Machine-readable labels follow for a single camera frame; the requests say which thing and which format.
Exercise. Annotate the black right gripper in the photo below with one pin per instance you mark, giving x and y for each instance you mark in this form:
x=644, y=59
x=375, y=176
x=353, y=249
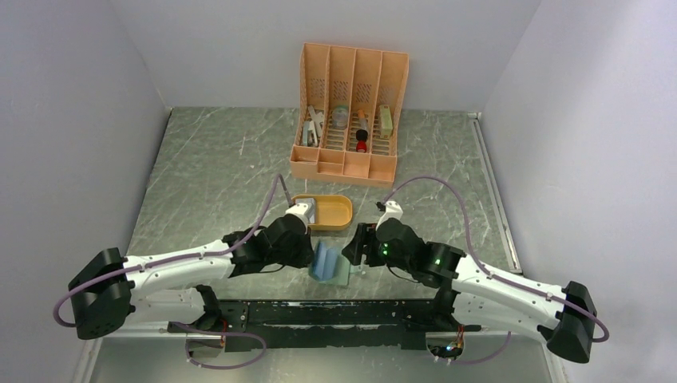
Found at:
x=354, y=251

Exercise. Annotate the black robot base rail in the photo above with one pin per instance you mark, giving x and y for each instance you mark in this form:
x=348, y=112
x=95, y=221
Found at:
x=285, y=324

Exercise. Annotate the pale green eraser box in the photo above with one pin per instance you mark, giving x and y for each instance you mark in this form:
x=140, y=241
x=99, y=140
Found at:
x=386, y=126

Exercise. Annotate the orange desk file organizer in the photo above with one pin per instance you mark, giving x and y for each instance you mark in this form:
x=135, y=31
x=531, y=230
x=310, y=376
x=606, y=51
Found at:
x=332, y=75

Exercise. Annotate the yellow oval tray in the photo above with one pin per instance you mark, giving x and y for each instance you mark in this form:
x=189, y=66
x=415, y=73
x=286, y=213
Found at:
x=331, y=212

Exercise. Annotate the mint green card holder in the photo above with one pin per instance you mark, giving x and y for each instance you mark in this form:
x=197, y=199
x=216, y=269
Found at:
x=329, y=266

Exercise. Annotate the grey stapler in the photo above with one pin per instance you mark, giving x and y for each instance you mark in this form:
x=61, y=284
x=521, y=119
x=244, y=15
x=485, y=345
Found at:
x=311, y=130

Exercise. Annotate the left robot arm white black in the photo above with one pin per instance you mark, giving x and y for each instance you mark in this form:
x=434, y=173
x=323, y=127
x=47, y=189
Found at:
x=112, y=290

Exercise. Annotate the clear tape roll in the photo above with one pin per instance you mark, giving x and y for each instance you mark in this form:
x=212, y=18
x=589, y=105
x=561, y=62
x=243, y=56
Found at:
x=340, y=117

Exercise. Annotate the aluminium table edge rail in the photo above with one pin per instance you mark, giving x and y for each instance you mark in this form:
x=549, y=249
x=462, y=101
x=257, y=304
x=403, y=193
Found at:
x=489, y=174

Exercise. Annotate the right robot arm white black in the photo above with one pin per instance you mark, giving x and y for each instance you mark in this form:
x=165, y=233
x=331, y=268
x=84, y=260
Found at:
x=561, y=317

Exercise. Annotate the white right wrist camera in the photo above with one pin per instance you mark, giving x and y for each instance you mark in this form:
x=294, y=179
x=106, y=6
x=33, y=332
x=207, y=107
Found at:
x=390, y=210

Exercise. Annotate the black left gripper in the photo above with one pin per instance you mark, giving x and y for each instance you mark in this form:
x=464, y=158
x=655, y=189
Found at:
x=306, y=254

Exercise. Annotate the red black marker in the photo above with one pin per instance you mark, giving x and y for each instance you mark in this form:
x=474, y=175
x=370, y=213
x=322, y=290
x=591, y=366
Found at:
x=362, y=134

